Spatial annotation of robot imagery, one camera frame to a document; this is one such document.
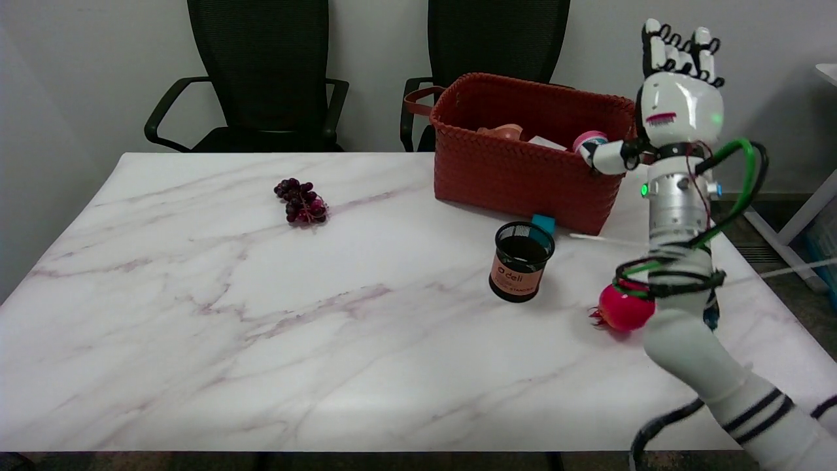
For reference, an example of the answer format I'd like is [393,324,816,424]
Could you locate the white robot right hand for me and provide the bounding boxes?
[579,18,726,175]

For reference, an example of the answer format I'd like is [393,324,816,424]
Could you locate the white desk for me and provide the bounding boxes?
[738,63,837,293]

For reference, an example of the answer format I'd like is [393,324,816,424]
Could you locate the blue storage bin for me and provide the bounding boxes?
[804,208,837,309]

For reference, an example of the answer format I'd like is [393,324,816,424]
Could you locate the green cable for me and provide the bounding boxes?
[620,138,759,296]

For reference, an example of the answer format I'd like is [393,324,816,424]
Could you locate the black mesh office chair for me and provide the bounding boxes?
[144,0,350,153]
[400,0,572,152]

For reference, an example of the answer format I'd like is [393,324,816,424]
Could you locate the purple grape bunch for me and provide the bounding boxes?
[273,177,330,226]

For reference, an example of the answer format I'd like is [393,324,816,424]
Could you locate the pink teal can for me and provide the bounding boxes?
[572,130,609,155]

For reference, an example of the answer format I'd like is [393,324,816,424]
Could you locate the black mesh pen cup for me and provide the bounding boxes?
[488,221,556,303]

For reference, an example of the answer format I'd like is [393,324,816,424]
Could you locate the pink round ball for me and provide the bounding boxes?
[590,280,657,332]

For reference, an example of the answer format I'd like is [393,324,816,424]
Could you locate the brown woven storage basket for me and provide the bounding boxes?
[403,72,648,237]

